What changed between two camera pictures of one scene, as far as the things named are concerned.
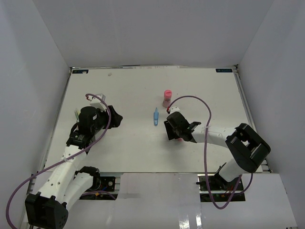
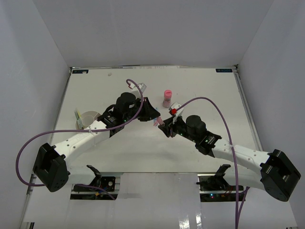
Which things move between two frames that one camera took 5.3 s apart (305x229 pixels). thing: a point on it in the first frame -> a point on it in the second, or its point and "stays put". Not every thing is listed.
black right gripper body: x=177 y=133 stays put
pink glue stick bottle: x=167 y=101 stays put
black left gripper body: x=102 y=121 -> x=136 y=107
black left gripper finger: x=116 y=118 -> x=148 y=111
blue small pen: x=156 y=117 stays put
